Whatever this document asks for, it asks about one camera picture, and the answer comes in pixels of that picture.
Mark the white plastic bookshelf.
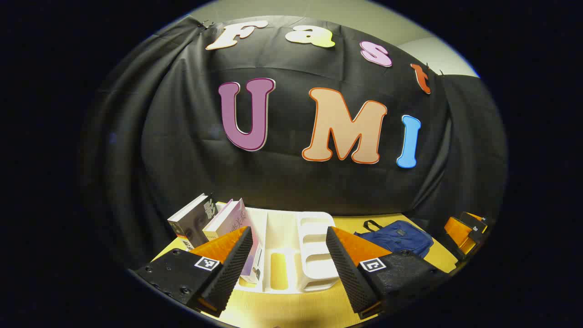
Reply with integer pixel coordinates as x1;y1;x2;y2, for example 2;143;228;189
214;202;342;294

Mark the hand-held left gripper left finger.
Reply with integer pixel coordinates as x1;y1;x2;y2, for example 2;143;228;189
132;226;254;318

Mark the black backdrop cloth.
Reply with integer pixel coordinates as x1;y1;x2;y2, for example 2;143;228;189
80;15;508;269

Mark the blue schoolbag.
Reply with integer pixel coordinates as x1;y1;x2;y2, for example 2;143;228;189
354;220;434;259

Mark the dark grey book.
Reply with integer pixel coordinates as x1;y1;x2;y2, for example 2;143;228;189
167;193;215;252

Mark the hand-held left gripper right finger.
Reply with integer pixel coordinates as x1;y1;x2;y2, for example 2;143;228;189
326;226;452;319

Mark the pink purple book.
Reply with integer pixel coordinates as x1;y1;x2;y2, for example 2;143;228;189
202;198;266;285

